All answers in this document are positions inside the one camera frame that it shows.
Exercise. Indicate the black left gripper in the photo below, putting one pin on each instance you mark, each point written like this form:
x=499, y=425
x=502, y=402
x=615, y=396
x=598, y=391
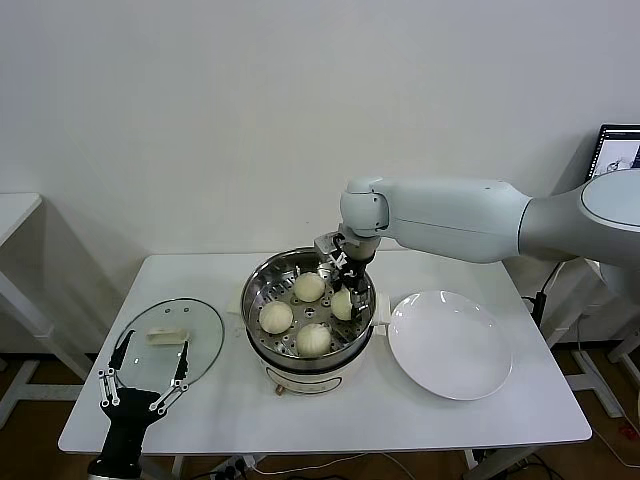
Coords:
x=130, y=420

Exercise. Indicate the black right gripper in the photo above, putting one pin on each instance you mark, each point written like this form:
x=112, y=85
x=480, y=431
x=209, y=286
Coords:
x=357, y=272

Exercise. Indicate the white steamed baozi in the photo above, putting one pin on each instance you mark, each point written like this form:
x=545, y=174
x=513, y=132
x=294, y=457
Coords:
x=276, y=317
x=309, y=287
x=342, y=306
x=313, y=340

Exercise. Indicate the glass pot lid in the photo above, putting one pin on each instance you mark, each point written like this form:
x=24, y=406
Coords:
x=200, y=325

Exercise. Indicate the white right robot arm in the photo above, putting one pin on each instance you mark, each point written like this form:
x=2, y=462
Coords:
x=450, y=215

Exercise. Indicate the stainless steel steamer basket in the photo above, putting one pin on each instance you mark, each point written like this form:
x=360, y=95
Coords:
x=265, y=295

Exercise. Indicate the white round plate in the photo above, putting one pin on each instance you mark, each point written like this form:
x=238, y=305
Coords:
x=450, y=345

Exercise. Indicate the white power strip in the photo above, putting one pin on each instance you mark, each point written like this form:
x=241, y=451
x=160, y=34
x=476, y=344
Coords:
x=235, y=466

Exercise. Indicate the empty white side table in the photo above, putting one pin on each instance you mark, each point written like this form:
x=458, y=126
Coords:
x=15, y=210

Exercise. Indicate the white side table with laptop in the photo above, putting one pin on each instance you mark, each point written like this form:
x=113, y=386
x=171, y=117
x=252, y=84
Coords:
x=599, y=386

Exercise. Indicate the grey open laptop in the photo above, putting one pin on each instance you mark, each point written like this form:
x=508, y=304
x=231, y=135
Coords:
x=615, y=150

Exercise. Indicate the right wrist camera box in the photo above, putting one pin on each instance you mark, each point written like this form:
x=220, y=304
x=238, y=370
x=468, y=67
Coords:
x=325, y=245

